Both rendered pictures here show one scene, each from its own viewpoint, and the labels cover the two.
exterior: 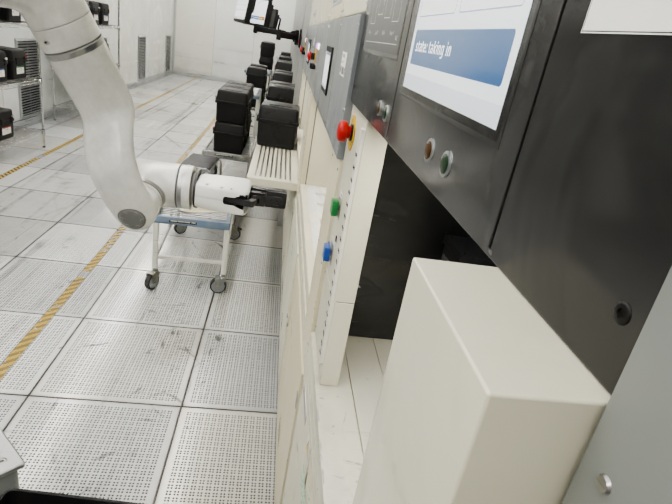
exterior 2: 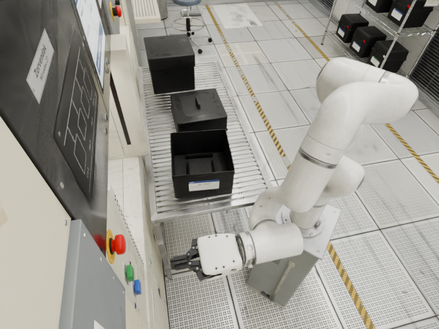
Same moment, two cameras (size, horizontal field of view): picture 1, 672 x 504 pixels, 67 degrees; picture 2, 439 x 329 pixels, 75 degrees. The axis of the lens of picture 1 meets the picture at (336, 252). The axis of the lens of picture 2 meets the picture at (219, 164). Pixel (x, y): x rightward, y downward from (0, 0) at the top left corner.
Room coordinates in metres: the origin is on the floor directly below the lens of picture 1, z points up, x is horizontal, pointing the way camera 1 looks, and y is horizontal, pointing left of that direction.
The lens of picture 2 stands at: (1.24, 0.19, 1.90)
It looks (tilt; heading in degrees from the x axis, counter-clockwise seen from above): 49 degrees down; 174
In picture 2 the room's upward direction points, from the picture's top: 3 degrees clockwise
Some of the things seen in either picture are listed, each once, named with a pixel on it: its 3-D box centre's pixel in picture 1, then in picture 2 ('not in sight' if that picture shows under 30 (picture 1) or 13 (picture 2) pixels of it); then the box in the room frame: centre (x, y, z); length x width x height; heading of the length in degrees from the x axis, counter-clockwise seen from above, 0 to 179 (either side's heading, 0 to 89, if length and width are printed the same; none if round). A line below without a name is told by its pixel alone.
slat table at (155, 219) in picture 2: not in sight; (195, 160); (-0.12, 0.17, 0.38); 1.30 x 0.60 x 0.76; 9
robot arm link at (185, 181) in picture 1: (188, 187); (245, 249); (0.92, 0.30, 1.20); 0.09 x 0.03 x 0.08; 9
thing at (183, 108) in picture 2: not in sight; (198, 109); (-0.13, 0.20, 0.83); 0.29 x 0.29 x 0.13; 10
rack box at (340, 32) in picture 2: not in sight; (351, 28); (-2.37, 2.21, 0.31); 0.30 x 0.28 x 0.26; 6
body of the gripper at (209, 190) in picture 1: (220, 191); (221, 254); (0.93, 0.24, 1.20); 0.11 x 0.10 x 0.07; 99
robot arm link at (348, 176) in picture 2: not in sight; (330, 181); (0.61, 0.68, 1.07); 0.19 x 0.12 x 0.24; 49
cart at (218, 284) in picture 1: (201, 227); not in sight; (3.05, 0.90, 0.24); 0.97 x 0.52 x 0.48; 11
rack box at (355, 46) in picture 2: not in sight; (366, 41); (-2.00, 2.26, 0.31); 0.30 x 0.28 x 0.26; 9
